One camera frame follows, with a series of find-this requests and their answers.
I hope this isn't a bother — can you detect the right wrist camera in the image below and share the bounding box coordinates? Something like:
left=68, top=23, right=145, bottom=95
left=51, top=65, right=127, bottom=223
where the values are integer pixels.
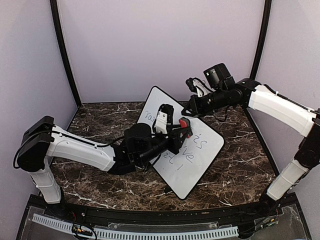
left=185, top=77, right=213, bottom=98

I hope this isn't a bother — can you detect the black frame post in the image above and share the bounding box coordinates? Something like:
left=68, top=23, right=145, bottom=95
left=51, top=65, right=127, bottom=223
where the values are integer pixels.
left=49, top=0, right=82, bottom=108
left=249, top=0, right=272, bottom=80

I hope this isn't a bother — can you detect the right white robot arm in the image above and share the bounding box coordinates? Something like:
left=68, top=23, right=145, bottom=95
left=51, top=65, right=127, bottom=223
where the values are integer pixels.
left=181, top=63, right=320, bottom=217

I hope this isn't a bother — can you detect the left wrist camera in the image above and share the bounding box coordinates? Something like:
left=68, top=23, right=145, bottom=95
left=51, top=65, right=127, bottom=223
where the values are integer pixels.
left=152, top=104, right=174, bottom=135

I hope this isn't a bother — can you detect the red whiteboard eraser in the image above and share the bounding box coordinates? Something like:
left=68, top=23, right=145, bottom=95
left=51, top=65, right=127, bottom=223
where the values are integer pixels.
left=178, top=117, right=191, bottom=128

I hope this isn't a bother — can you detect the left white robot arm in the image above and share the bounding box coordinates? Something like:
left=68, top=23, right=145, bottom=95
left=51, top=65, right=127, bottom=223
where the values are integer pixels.
left=13, top=116, right=192, bottom=218

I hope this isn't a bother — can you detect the grey slotted cable duct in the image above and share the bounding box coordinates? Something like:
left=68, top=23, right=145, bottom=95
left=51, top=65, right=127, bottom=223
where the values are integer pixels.
left=32, top=213, right=239, bottom=240

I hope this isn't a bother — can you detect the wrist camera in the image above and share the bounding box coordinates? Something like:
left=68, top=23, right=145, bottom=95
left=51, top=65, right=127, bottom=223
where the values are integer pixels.
left=185, top=77, right=213, bottom=98
left=152, top=104, right=174, bottom=135

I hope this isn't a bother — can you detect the left black frame post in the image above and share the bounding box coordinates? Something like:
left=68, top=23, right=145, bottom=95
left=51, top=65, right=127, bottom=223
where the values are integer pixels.
left=49, top=0, right=82, bottom=108

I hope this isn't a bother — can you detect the white whiteboard black frame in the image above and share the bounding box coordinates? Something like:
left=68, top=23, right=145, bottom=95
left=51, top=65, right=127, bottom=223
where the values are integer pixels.
left=137, top=86, right=225, bottom=200

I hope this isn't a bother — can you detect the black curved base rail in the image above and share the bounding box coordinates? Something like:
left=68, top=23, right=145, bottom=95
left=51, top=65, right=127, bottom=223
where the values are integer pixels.
left=45, top=202, right=283, bottom=226

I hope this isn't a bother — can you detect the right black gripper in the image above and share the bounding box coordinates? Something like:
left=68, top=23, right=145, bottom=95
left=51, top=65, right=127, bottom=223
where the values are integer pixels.
left=181, top=87, right=228, bottom=117

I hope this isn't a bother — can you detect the right black frame post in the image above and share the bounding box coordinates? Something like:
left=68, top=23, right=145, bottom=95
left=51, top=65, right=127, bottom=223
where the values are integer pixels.
left=249, top=0, right=272, bottom=80

